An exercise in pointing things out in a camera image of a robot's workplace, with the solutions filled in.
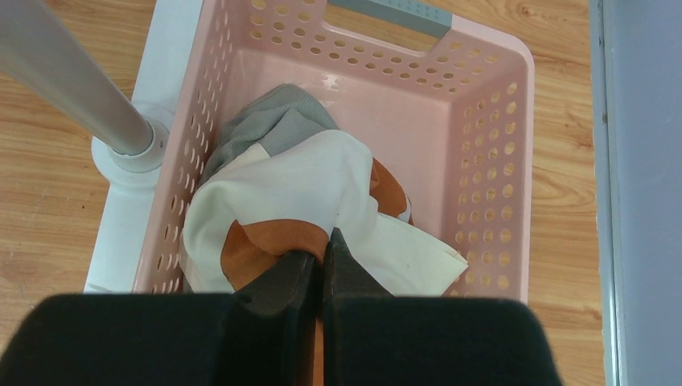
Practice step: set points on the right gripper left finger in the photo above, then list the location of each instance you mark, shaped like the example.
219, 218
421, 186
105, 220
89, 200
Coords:
262, 334

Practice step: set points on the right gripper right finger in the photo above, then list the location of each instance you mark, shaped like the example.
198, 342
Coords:
371, 337

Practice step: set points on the brown underwear white waistband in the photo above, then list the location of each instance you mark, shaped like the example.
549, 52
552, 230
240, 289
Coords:
252, 212

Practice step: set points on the grey underwear white waistband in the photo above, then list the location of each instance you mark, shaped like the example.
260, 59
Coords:
279, 120

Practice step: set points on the pink plastic basket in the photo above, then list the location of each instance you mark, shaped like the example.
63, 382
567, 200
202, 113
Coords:
453, 124

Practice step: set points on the white clothes rack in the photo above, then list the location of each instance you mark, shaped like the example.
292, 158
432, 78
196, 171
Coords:
129, 134

